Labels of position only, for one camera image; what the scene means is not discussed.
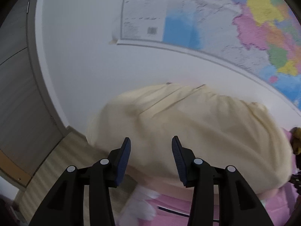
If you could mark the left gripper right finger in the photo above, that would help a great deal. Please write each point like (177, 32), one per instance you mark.
(220, 196)

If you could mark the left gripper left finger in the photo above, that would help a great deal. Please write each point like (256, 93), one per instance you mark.
(64, 203)

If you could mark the cream beige jacket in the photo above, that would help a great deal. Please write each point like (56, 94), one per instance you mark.
(220, 129)

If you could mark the olive brown garment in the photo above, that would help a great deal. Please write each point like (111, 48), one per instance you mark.
(295, 140)

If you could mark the pink folded garment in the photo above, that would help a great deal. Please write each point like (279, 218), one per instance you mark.
(161, 185)

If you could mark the grey wardrobe door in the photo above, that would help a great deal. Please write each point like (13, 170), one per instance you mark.
(30, 125)

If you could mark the colourful wall map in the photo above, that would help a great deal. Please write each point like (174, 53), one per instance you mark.
(258, 36)

